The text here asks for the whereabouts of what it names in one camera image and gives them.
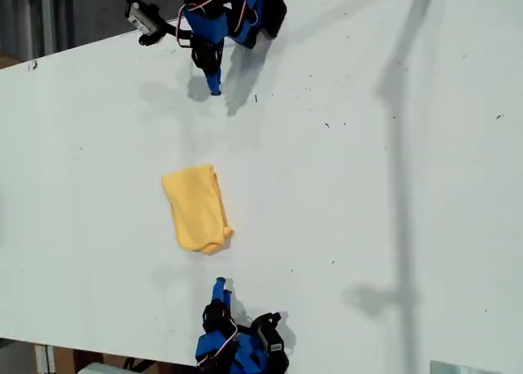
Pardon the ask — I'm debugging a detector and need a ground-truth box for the yellow square towel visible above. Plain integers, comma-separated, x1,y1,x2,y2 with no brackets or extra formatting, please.
160,163,236,256

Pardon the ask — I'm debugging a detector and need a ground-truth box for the white table leg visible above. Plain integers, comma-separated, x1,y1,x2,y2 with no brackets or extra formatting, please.
34,344,56,374

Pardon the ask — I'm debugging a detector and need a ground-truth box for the red white black servo wire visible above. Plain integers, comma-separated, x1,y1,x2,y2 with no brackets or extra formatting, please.
195,323,240,367
239,0,262,29
177,4,198,49

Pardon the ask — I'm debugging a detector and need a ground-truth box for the black camera stalk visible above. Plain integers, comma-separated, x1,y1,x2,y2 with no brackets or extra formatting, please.
137,19,193,47
249,311,283,331

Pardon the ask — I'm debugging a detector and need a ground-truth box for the black camera box white label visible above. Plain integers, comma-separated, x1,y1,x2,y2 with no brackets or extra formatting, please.
261,323,286,355

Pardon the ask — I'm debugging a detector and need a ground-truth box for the grey black camera box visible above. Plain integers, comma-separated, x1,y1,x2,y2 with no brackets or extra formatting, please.
124,0,164,34

